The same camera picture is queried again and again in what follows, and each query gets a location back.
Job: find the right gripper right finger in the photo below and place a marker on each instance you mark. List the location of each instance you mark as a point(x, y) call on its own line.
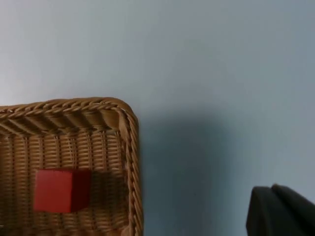
point(300, 214)

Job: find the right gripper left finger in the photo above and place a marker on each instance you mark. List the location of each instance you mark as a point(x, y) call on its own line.
point(265, 214)

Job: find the pale brown wicker basket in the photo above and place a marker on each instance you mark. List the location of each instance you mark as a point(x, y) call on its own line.
point(73, 147)

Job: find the red cube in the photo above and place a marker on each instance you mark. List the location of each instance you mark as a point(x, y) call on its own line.
point(54, 190)

